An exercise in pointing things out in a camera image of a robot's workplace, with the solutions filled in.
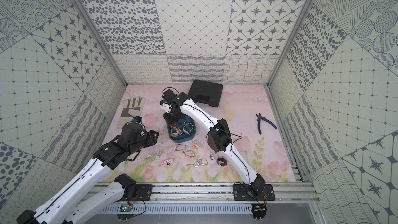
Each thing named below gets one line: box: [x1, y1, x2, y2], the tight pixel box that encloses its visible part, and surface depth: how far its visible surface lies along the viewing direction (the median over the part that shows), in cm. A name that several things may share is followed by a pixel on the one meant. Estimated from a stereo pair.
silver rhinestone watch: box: [186, 157, 208, 168], surface depth 85 cm
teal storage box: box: [166, 114, 197, 144], surface depth 95 cm
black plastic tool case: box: [187, 79, 223, 108], surface depth 116 cm
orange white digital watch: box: [191, 140, 204, 150], surface depth 90 cm
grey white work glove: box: [116, 96, 146, 129], surface depth 108 cm
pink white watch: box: [159, 158, 174, 167], surface depth 83 cm
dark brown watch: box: [217, 157, 228, 166], surface depth 83 cm
